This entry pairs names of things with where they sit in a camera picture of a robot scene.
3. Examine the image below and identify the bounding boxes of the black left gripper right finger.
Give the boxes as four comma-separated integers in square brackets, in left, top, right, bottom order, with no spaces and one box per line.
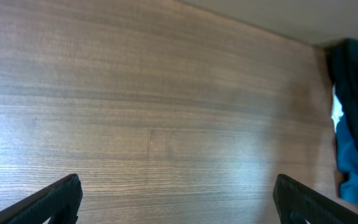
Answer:
[273,174,358,224]

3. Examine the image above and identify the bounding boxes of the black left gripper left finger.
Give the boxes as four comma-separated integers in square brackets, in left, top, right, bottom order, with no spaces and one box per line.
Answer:
[0,174,83,224]

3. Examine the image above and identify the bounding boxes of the blue t-shirt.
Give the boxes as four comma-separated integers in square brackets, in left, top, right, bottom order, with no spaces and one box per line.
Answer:
[331,85,358,214]

